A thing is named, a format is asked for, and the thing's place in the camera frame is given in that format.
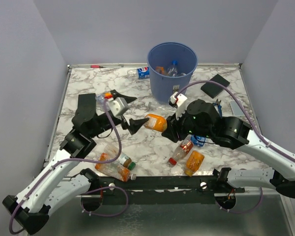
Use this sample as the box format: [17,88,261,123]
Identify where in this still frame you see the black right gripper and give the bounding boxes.
[162,105,213,142]

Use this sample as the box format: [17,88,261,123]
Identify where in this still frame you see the small orange juice bottle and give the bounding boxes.
[144,114,167,132]

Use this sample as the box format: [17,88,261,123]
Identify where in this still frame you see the clear bottle white cap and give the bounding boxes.
[145,101,176,113]

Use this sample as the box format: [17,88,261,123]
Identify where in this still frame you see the large crushed orange-label bottle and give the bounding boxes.
[155,66,166,75]

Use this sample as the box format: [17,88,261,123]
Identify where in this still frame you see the blue cap Pepsi bottle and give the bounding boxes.
[166,60,178,77]

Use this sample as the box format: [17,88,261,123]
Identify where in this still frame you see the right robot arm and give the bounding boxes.
[162,99,295,199]

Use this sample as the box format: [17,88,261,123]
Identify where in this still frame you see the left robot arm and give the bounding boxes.
[2,90,146,235]

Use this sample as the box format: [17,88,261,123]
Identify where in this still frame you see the blue plastic bin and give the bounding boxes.
[147,42,198,103]

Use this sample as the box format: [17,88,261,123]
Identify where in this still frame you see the orange utility knife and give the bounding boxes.
[104,92,113,99]

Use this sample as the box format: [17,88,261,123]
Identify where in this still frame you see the red cap tea bottle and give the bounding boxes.
[168,139,194,166]

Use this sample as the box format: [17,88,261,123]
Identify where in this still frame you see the small clear crushed bottle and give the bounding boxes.
[96,93,105,104]

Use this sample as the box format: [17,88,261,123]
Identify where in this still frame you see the blue label water bottle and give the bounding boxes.
[191,135,207,147]

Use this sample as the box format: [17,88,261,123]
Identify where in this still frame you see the black box left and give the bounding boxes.
[74,93,96,121]

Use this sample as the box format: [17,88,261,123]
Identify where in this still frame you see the black box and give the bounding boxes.
[201,74,230,98]
[74,93,96,121]

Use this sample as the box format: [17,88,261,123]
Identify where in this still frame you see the Pepsi bottle on table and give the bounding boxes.
[127,67,149,79]

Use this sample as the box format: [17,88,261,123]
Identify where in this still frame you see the orange bottle front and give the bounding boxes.
[184,150,205,177]

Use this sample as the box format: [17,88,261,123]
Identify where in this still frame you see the green cap bottle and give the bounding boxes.
[104,144,136,171]

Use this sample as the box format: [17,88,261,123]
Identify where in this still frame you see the red marker pen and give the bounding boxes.
[90,64,106,68]

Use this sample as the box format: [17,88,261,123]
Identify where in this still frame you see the black box right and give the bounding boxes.
[201,74,230,98]

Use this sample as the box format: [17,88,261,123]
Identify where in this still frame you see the orange bottle white cap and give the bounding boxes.
[95,160,136,182]

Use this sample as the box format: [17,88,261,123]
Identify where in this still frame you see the smartphone grey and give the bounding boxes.
[230,100,245,118]

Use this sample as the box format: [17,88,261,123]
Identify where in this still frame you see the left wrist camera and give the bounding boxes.
[108,97,129,119]

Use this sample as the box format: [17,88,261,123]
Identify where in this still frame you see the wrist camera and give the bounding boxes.
[169,92,187,120]
[108,97,129,119]

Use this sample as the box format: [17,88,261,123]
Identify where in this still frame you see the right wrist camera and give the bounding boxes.
[169,92,187,120]

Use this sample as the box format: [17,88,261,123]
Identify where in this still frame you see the blue handled pliers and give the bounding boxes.
[213,99,222,117]

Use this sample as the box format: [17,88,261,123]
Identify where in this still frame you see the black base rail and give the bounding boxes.
[40,169,239,206]

